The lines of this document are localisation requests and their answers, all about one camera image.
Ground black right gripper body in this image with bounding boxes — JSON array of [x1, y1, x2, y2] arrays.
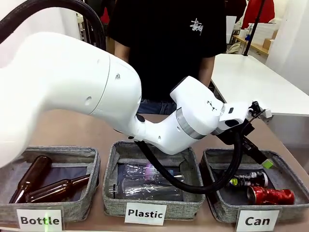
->
[[212, 123, 254, 146]]

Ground crushed red cola can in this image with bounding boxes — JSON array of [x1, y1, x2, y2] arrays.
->
[[246, 185, 295, 205]]

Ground clear plastic bottle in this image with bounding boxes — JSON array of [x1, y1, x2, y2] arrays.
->
[[108, 178, 184, 202], [118, 162, 186, 181]]

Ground person's left forearm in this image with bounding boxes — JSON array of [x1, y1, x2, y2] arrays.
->
[[199, 55, 216, 84]]

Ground person's right forearm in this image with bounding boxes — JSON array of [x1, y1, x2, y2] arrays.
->
[[113, 40, 131, 67]]

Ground dark crushed drink can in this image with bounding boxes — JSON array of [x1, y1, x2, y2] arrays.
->
[[228, 171, 269, 188]]

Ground grey fabric can basket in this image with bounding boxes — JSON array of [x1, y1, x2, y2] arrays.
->
[[199, 147, 309, 224]]

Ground white label reading Can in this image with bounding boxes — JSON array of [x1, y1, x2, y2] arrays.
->
[[236, 209, 281, 232]]

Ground grey fabric plastic basket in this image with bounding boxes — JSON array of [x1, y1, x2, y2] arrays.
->
[[103, 141, 206, 219]]

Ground grey fabric bottle basket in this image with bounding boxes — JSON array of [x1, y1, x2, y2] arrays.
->
[[0, 145, 101, 223]]

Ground white table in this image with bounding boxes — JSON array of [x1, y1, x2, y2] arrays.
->
[[211, 53, 309, 124]]

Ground wooden work table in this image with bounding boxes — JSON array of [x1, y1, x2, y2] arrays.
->
[[232, 35, 271, 57]]

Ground brown cardboard box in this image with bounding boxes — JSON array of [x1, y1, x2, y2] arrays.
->
[[262, 38, 278, 49]]

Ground white upright panel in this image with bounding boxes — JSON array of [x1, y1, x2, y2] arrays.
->
[[225, 15, 239, 45]]

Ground person black shirt blue jeans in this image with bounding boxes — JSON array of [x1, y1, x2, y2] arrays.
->
[[108, 0, 227, 116]]

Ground black stand pole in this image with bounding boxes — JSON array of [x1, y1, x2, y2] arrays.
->
[[243, 0, 266, 57]]

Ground white label reading Plastic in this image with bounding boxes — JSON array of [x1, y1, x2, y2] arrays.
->
[[125, 202, 167, 225]]

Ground stack of white boards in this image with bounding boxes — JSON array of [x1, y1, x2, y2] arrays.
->
[[248, 22, 285, 40]]

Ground red hanging garment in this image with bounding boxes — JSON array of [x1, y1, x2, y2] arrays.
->
[[241, 0, 276, 24]]

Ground background metal shelf rack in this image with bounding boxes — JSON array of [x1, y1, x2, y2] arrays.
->
[[76, 13, 108, 50]]

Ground brown glass bottle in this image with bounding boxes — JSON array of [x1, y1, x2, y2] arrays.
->
[[25, 174, 91, 203], [9, 156, 53, 204]]

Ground white label reading Bottle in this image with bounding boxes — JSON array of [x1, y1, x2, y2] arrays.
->
[[16, 209, 64, 232]]

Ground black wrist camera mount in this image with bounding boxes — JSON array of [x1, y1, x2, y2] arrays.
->
[[243, 101, 261, 136]]

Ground black corrugated cable hose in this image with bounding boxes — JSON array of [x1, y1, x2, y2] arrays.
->
[[0, 0, 107, 52], [134, 130, 243, 194]]

